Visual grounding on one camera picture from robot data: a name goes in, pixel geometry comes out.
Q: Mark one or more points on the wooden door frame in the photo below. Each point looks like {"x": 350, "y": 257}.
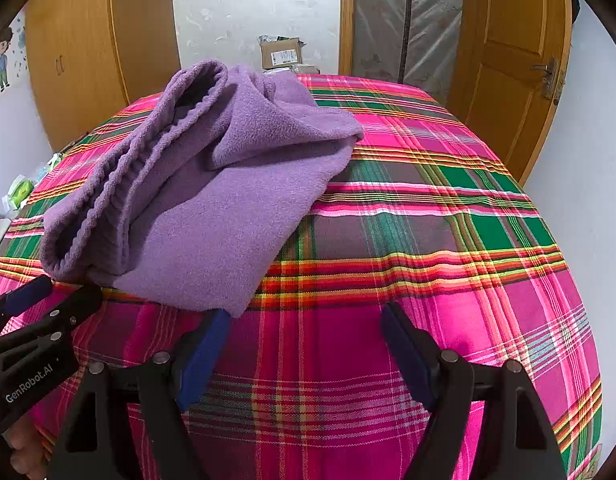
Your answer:
{"x": 346, "y": 15}

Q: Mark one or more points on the clear plastic doorway curtain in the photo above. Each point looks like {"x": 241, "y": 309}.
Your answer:
{"x": 383, "y": 20}

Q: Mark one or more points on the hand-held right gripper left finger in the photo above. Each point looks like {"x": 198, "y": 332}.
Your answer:
{"x": 208, "y": 355}

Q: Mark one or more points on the brown wrapped package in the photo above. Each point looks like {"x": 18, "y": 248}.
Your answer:
{"x": 305, "y": 69}

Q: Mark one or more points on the purple fleece pants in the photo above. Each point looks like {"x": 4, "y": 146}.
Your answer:
{"x": 213, "y": 210}

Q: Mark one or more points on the person's left hand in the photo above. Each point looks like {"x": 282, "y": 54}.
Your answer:
{"x": 30, "y": 457}

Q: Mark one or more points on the wooden door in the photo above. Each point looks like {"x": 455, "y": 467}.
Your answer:
{"x": 508, "y": 60}

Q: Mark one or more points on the wooden wardrobe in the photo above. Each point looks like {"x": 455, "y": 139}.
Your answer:
{"x": 88, "y": 60}

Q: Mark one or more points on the cartoon wall sticker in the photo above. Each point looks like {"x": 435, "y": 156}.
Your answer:
{"x": 3, "y": 60}

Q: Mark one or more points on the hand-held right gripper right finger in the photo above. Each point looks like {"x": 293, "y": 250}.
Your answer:
{"x": 405, "y": 355}

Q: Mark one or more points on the pink plaid bed sheet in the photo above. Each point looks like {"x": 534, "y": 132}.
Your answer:
{"x": 413, "y": 260}

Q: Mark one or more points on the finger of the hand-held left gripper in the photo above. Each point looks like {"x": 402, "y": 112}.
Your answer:
{"x": 78, "y": 305}
{"x": 28, "y": 292}

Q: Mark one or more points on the labelled cardboard box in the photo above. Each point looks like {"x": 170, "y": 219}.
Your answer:
{"x": 280, "y": 55}

